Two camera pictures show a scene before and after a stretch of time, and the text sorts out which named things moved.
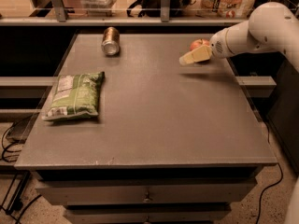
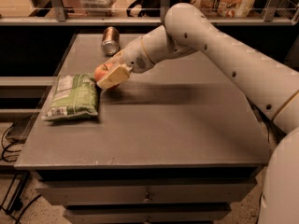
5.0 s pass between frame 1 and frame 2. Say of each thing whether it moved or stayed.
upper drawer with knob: stayed
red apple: moved
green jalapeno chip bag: stayed
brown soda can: stayed
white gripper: moved
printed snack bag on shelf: stayed
